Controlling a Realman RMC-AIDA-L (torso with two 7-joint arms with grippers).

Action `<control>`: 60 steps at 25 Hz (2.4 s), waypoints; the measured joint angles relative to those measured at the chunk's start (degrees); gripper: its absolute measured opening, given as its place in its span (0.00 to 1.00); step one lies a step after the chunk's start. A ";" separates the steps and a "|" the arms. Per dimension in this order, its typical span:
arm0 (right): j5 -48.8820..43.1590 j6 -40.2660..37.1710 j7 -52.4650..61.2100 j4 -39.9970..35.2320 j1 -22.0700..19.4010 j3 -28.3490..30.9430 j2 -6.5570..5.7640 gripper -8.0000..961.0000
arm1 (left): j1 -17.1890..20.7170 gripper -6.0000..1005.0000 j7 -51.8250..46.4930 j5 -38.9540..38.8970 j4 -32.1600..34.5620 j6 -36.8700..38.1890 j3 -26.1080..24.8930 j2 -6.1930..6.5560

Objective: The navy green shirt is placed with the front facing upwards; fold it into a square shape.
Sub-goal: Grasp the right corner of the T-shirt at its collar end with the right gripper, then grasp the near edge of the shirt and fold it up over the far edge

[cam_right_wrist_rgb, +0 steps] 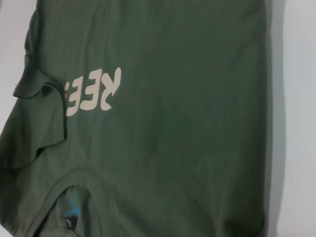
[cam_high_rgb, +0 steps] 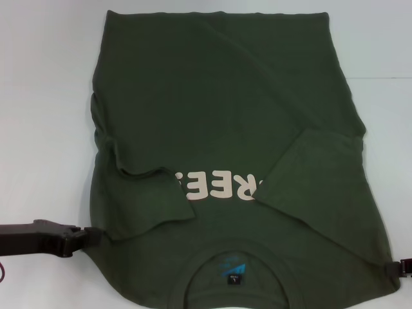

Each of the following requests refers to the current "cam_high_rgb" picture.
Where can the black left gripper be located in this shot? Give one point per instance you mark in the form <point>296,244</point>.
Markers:
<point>32,239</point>

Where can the dark green t-shirt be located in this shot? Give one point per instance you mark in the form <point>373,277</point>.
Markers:
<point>225,96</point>

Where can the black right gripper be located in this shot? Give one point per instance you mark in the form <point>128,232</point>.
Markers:
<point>406,267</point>

